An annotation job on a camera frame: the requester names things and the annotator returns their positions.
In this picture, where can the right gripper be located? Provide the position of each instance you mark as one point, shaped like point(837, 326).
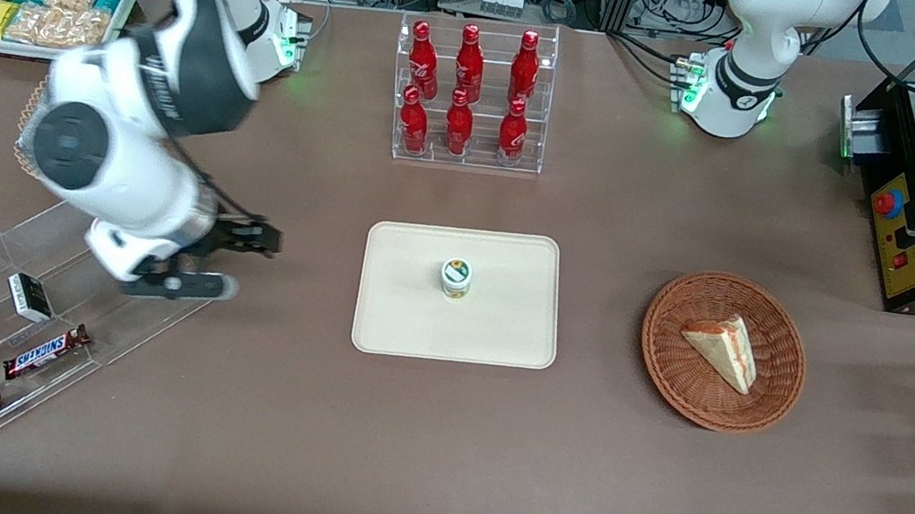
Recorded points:
point(232, 236)

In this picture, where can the green gum bottle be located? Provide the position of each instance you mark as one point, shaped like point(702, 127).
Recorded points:
point(455, 279)

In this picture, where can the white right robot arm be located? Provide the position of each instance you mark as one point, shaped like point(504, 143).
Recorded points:
point(129, 90)

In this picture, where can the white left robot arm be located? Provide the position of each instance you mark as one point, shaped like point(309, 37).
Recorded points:
point(759, 30)

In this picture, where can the cream plastic tray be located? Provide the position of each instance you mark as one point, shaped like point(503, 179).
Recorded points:
point(503, 318)

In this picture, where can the red emergency button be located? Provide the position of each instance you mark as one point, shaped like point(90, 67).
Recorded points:
point(888, 203)

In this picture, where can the clear acrylic step display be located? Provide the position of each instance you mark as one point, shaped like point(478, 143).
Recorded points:
point(93, 330)

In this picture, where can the small black box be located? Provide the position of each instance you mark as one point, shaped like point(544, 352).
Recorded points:
point(30, 298)

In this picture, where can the red cola bottle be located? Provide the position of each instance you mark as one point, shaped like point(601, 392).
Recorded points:
point(459, 126)
point(525, 68)
point(414, 124)
point(513, 134)
point(469, 64)
point(423, 61)

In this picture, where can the light wicker basket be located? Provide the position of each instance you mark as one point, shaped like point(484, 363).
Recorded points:
point(22, 156)

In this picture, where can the clear acrylic bottle rack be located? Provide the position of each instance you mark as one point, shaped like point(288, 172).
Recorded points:
point(476, 160)

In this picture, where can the wrapped triangle sandwich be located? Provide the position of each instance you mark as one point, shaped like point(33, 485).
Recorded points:
point(724, 351)

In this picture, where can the large clear nut bag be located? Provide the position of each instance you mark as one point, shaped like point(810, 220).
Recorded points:
point(61, 27)

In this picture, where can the round brown wicker basket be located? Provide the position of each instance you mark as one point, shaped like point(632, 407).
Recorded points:
point(676, 371)

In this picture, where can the white power strip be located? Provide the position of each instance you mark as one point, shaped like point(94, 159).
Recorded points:
point(502, 3)

